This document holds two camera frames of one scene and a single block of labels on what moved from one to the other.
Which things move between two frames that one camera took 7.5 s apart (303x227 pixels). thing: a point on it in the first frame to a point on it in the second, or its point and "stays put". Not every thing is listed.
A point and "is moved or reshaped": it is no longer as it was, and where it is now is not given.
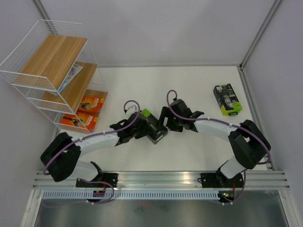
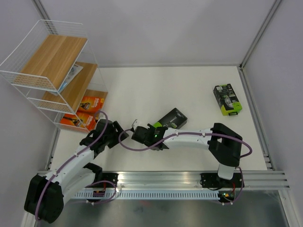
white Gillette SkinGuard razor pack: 75,70 stays put
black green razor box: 156,131 is moved or reshaped
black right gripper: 166,112 to 149,127
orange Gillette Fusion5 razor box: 91,104 stays put
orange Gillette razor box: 85,119 stays put
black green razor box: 227,100 stays put
